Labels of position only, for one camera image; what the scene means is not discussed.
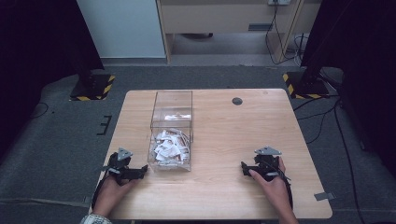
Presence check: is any long black floor cable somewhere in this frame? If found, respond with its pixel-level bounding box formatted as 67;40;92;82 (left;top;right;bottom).
333;98;367;224

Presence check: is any black power cable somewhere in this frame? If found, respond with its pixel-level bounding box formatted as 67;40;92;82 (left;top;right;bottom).
264;0;304;66

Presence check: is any black curtain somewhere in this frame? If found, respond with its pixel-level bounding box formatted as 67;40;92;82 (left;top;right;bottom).
300;0;396;176
0;0;106;158

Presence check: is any white panel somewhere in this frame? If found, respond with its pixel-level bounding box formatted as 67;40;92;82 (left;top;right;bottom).
76;0;166;60

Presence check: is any grey tape piece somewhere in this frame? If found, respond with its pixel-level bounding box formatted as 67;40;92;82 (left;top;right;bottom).
313;191;336;202

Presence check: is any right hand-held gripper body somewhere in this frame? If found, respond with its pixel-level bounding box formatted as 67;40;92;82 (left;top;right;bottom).
253;146;292;183

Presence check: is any clear acrylic box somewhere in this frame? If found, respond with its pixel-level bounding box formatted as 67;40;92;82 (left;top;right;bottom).
147;90;194;173

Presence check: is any person's right hand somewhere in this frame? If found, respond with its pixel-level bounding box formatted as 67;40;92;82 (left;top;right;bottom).
247;156;293;217

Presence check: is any left hand-held gripper cable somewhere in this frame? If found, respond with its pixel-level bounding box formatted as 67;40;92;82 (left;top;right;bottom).
91;174;110;209

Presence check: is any thin black floor cable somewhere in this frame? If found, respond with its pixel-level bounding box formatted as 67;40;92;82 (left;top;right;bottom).
30;101;50;119

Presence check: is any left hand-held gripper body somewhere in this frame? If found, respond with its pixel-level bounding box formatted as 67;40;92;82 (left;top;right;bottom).
102;147;134;187

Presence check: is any person's left hand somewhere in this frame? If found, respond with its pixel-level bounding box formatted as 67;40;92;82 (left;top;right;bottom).
92;175;138;217

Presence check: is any pile of white packets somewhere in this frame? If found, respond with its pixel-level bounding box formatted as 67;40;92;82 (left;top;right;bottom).
149;127;191;166

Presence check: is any black stand base striped edge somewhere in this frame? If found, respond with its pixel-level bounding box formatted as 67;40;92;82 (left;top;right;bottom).
282;71;331;100
69;73;117;102

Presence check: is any hand-held gripper cable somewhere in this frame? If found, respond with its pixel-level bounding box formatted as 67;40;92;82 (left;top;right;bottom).
279;174;294;210
91;174;110;209

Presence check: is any light wooden cabinet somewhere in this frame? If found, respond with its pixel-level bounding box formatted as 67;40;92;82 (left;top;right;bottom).
155;0;322;65

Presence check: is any right hand-held gripper cable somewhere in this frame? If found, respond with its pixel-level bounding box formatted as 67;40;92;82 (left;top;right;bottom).
279;174;294;210

